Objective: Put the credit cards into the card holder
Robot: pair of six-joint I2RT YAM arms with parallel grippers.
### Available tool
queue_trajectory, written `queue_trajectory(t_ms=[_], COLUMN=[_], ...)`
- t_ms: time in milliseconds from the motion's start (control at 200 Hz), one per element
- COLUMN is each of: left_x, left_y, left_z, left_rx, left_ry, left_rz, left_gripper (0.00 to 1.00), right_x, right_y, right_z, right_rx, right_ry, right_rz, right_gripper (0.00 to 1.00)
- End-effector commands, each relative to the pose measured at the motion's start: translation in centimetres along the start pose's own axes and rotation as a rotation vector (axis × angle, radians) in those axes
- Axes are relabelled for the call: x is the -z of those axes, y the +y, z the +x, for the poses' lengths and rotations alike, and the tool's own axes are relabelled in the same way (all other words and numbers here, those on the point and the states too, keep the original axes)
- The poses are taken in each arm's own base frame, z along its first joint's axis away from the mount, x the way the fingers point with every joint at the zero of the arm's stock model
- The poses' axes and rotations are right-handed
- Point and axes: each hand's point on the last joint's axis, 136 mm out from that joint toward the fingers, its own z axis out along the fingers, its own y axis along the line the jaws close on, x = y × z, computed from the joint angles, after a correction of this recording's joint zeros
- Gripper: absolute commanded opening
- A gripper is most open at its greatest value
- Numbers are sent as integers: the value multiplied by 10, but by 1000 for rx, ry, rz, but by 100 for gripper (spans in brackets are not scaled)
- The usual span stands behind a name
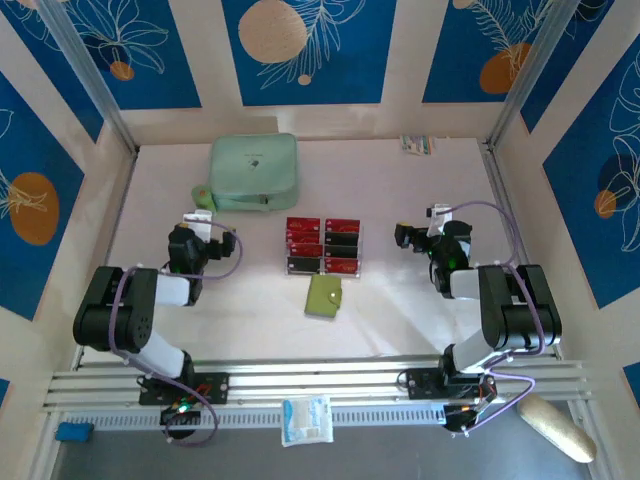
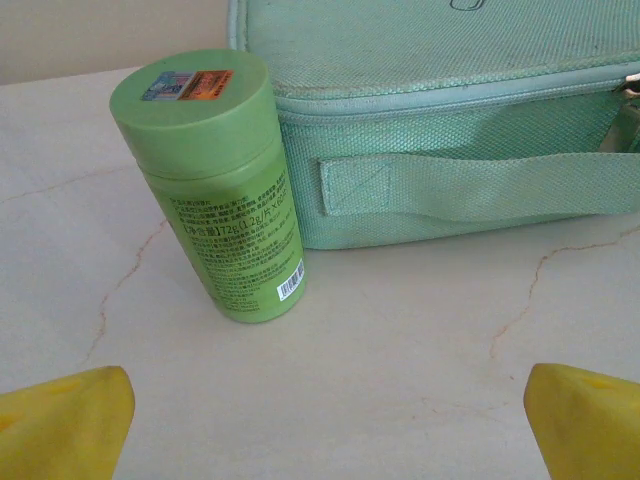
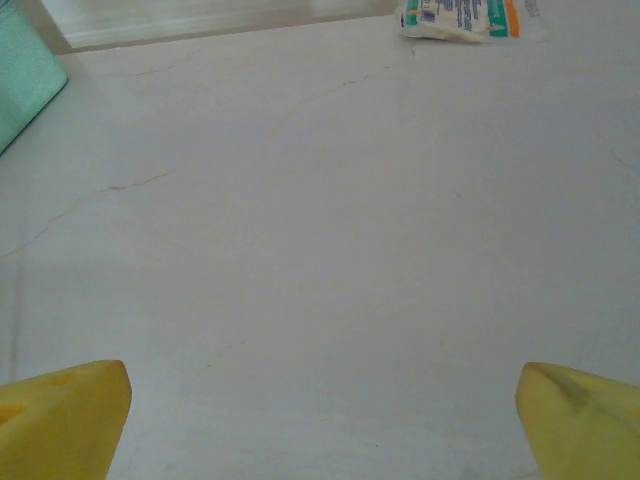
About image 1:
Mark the black VIP credit card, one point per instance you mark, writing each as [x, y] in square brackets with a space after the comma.
[342, 252]
[342, 239]
[305, 265]

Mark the red credit card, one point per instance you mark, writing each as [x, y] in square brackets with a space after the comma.
[303, 238]
[305, 251]
[342, 266]
[303, 224]
[342, 225]

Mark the green card holder wallet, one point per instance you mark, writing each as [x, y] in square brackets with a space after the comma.
[320, 297]

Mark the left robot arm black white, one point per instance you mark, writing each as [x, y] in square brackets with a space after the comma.
[115, 310]

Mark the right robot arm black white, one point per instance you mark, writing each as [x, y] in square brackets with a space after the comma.
[520, 310]

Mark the mint green zip pouch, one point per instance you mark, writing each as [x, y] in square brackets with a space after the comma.
[252, 170]

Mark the small printed paper packet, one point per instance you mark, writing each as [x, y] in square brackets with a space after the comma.
[416, 144]

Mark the black mounting plate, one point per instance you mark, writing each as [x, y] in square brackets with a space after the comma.
[215, 387]
[422, 382]

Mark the black controller box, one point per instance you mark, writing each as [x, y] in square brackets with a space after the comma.
[465, 417]
[180, 411]

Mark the white blue wipes packet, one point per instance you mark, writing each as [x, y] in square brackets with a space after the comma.
[306, 421]

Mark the beige textured roll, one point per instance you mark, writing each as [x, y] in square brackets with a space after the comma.
[555, 427]

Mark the blue sponge block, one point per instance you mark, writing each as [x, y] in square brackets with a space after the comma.
[74, 432]

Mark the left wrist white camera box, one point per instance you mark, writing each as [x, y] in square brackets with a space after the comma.
[199, 222]

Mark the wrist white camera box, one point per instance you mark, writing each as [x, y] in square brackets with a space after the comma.
[440, 215]
[199, 222]

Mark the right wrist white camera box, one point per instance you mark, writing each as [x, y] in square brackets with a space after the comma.
[440, 215]

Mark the aluminium side rail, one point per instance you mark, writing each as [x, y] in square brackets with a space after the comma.
[499, 185]

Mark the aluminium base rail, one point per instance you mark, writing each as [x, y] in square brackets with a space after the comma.
[320, 382]

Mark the aluminium frame post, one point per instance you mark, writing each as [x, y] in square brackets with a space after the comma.
[85, 70]
[535, 70]

